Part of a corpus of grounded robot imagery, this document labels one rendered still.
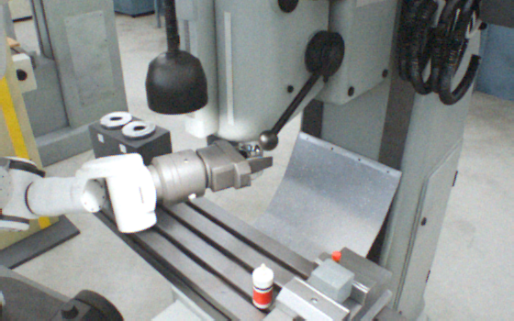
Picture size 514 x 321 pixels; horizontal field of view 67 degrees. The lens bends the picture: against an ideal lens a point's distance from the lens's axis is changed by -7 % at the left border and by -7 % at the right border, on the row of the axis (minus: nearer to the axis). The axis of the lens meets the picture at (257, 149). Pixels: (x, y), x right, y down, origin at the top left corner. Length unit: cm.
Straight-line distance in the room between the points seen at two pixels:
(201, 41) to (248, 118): 13
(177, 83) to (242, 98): 17
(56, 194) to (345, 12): 58
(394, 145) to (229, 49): 56
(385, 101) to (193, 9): 57
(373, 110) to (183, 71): 65
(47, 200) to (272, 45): 48
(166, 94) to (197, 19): 16
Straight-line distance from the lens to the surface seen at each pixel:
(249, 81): 60
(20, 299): 159
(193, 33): 59
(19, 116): 241
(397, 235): 119
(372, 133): 106
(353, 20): 71
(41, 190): 81
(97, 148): 125
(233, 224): 109
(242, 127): 64
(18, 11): 908
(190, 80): 46
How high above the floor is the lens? 165
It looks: 30 degrees down
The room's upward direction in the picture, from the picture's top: straight up
